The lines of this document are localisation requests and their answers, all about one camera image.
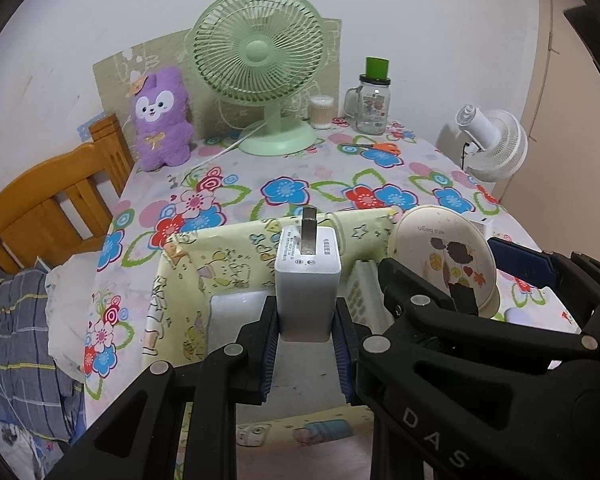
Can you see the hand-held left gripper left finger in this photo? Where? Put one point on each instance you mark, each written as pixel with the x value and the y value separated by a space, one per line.
pixel 267 345

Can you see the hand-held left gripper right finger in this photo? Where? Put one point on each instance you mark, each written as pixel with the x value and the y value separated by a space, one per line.
pixel 342 350

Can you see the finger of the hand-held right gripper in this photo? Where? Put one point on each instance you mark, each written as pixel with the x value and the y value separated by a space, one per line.
pixel 520 260
pixel 415 310

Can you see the round cream tin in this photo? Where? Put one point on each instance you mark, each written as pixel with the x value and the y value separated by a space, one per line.
pixel 430 240

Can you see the white charger plug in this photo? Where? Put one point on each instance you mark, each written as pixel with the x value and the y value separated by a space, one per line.
pixel 307 285

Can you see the yellow printed storage box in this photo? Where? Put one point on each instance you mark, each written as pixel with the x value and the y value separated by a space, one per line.
pixel 220 265

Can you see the beige door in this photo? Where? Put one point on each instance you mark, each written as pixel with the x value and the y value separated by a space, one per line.
pixel 570 160

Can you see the white standing fan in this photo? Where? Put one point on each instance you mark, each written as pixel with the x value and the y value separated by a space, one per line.
pixel 500 145

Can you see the floral tablecloth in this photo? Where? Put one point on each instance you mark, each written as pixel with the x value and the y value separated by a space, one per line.
pixel 290 170

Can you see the white cloth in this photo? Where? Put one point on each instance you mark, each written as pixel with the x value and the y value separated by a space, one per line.
pixel 72 310

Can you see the glass jar with green lid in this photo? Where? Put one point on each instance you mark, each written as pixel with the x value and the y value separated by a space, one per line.
pixel 372 105

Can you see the cotton swab container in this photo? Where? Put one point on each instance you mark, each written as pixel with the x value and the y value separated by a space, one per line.
pixel 321 112

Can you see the blue printed bedsheet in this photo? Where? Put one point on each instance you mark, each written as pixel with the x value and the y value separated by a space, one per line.
pixel 47 447

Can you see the purple plush toy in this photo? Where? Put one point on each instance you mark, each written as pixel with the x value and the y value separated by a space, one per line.
pixel 162 120

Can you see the plaid grey bedding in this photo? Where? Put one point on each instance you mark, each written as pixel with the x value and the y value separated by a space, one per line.
pixel 15 340

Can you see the wooden bed headboard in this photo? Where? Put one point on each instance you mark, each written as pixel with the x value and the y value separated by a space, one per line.
pixel 40 200

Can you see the blue patterned sheet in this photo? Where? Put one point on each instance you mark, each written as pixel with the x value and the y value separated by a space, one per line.
pixel 89 130

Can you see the green desk fan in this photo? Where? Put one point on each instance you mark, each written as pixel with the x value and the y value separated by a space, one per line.
pixel 257 50

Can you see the green printed board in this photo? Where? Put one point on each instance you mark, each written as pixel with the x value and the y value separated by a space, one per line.
pixel 115 75

